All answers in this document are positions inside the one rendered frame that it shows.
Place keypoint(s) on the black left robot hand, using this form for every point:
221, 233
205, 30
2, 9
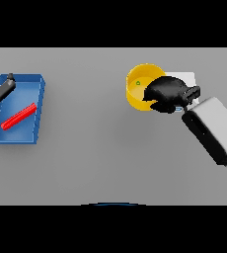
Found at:
3, 89

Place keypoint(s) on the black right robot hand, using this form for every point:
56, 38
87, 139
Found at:
167, 91

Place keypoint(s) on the yellow bowl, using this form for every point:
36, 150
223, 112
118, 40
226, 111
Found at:
136, 95

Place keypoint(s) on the pale square measuring scale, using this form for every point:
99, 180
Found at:
188, 79

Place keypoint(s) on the green nut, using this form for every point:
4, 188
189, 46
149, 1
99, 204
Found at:
138, 83

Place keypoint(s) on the red beaker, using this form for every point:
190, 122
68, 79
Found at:
18, 116

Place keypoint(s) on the blue tray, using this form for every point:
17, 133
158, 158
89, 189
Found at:
23, 99

